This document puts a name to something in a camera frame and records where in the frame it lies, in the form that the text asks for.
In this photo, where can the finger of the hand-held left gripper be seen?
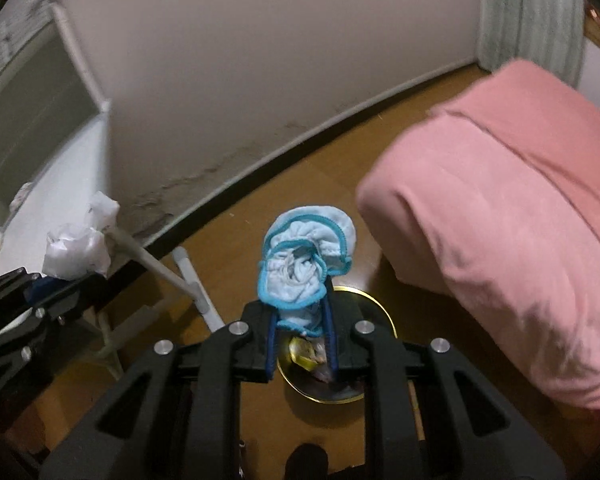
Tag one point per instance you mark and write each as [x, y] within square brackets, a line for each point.
[55, 305]
[10, 292]

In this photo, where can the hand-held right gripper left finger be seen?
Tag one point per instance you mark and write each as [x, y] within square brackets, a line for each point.
[271, 350]

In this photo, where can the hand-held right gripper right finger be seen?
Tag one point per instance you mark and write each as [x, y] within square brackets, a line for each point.
[331, 345]

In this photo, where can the yellow snack bag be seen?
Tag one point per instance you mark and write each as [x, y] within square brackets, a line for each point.
[305, 355]

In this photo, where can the round metal bowl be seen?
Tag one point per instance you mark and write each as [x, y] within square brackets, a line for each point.
[367, 302]

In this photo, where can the white tissue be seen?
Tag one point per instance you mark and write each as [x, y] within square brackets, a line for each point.
[75, 252]

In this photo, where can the light blue trimmed cloth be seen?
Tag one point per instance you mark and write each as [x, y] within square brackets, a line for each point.
[300, 240]

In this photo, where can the white desk hutch shelf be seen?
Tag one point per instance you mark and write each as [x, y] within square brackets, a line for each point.
[30, 105]

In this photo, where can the pink blanket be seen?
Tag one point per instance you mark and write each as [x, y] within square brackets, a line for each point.
[480, 210]

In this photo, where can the grey striped fabric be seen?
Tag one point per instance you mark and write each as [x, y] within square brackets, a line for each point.
[530, 15]

